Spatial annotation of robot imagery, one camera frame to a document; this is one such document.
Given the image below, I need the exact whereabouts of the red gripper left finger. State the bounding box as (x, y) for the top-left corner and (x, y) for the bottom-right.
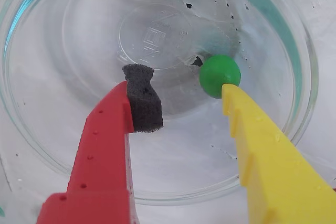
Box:
(36, 63), (164, 224)

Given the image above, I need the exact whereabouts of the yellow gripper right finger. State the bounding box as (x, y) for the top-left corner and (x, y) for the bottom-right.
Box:
(222, 83), (336, 224)

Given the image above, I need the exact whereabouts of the green round candy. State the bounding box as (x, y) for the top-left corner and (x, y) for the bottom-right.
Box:
(198, 55), (242, 99)

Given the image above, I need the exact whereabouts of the clear glass dish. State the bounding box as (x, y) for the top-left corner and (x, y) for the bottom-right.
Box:
(0, 0), (320, 206)

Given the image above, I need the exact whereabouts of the white tablecloth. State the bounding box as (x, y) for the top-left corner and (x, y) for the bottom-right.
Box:
(0, 0), (336, 224)

